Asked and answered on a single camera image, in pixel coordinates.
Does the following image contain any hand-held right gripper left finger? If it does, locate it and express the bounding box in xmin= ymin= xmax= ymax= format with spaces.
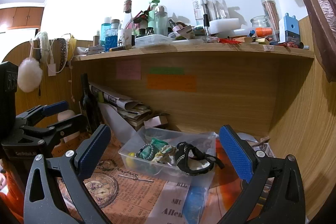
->
xmin=24 ymin=124 xmax=112 ymax=224

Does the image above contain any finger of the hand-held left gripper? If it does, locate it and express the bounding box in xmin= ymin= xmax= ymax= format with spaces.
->
xmin=16 ymin=101 xmax=69 ymax=126
xmin=22 ymin=114 xmax=87 ymax=147

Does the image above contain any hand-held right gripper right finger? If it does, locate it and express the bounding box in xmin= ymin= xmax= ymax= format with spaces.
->
xmin=218 ymin=125 xmax=306 ymax=224

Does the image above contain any green checkered cloth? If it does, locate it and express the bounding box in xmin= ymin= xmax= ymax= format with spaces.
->
xmin=135 ymin=139 xmax=168 ymax=161

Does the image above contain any black studded fabric piece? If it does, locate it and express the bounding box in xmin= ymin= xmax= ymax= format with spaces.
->
xmin=175 ymin=141 xmax=225 ymax=176

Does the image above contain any white cloth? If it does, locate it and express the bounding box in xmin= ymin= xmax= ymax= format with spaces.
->
xmin=154 ymin=145 xmax=177 ymax=164

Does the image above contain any clear plastic storage box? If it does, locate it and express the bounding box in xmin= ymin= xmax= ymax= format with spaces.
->
xmin=118 ymin=126 xmax=217 ymax=182

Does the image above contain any beige round cup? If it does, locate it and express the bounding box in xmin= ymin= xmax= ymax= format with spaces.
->
xmin=58 ymin=110 xmax=82 ymax=143

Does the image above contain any dark wine bottle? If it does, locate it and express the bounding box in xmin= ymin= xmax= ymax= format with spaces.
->
xmin=79 ymin=73 xmax=101 ymax=135

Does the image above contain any white fluffy pompom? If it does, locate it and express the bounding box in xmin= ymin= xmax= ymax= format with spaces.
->
xmin=18 ymin=57 xmax=42 ymax=92

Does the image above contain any stack of newspapers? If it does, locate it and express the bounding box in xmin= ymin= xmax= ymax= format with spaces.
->
xmin=89 ymin=82 xmax=154 ymax=130

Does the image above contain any studded headband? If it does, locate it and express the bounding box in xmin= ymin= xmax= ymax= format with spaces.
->
xmin=56 ymin=38 xmax=68 ymax=69

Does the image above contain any yellow headband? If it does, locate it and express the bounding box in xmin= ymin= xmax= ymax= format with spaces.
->
xmin=66 ymin=34 xmax=77 ymax=61

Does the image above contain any white fluffy headband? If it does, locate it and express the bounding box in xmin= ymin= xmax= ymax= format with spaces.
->
xmin=35 ymin=31 xmax=51 ymax=59

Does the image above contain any small cardboard box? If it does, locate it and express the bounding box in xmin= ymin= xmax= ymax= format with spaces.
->
xmin=143 ymin=112 xmax=170 ymax=130

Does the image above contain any small white packet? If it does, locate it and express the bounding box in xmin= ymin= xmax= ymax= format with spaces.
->
xmin=77 ymin=46 xmax=104 ymax=55

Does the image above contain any wooden shelf unit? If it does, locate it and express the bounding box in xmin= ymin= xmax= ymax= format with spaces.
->
xmin=0 ymin=15 xmax=336 ymax=224

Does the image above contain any pink sticky note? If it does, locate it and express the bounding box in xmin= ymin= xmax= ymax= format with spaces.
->
xmin=116 ymin=60 xmax=142 ymax=80

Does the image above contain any wooden cabinet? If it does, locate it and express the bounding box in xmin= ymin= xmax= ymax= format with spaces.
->
xmin=0 ymin=2 xmax=45 ymax=30

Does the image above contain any gold black marker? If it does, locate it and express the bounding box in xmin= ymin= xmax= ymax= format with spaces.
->
xmin=110 ymin=45 xmax=132 ymax=52

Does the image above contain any blue gel jar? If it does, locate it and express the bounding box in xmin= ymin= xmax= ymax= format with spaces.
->
xmin=105 ymin=19 xmax=120 ymax=52

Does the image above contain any blue liquid bottle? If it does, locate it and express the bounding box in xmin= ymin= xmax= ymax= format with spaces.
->
xmin=100 ymin=17 xmax=112 ymax=52

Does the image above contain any orange sticky note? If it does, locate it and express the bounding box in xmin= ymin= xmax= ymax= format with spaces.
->
xmin=146 ymin=74 xmax=197 ymax=93

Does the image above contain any white printed mug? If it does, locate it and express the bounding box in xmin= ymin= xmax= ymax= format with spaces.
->
xmin=117 ymin=28 xmax=132 ymax=46

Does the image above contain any green sticky note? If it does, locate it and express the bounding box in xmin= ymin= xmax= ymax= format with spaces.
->
xmin=149 ymin=67 xmax=185 ymax=75

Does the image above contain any red tassel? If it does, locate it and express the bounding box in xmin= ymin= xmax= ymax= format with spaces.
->
xmin=218 ymin=38 xmax=240 ymax=45

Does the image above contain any clear glass bottle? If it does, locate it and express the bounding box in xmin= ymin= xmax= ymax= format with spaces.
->
xmin=118 ymin=0 xmax=135 ymax=46

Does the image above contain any clear flat lidded container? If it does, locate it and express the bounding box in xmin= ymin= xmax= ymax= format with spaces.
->
xmin=135 ymin=34 xmax=174 ymax=48

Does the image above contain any orange capped tube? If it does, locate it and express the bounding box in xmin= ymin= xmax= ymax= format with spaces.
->
xmin=255 ymin=27 xmax=273 ymax=37

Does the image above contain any white foam block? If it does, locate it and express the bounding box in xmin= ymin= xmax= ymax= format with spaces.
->
xmin=209 ymin=18 xmax=240 ymax=35

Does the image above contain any nail polish bottle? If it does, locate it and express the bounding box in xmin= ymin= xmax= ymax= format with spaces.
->
xmin=203 ymin=14 xmax=210 ymax=37

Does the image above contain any green pump bottle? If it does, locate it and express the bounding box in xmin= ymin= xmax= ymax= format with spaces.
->
xmin=148 ymin=0 xmax=161 ymax=30

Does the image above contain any round glass jar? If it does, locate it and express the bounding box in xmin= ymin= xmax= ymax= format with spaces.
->
xmin=250 ymin=16 xmax=273 ymax=35

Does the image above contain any mint bottle silver cap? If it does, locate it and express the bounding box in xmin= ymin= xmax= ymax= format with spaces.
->
xmin=154 ymin=4 xmax=168 ymax=36

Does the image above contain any blue pencil sharpener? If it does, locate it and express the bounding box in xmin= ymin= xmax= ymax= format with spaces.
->
xmin=279 ymin=13 xmax=301 ymax=45

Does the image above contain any tall clear pencil canister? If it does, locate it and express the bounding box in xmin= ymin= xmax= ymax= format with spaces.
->
xmin=261 ymin=0 xmax=280 ymax=41

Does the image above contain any clear blister package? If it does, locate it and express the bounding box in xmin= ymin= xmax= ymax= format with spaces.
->
xmin=191 ymin=0 xmax=229 ymax=25

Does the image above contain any brown sheer curtain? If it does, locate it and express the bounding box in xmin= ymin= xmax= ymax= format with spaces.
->
xmin=251 ymin=0 xmax=336 ymax=83

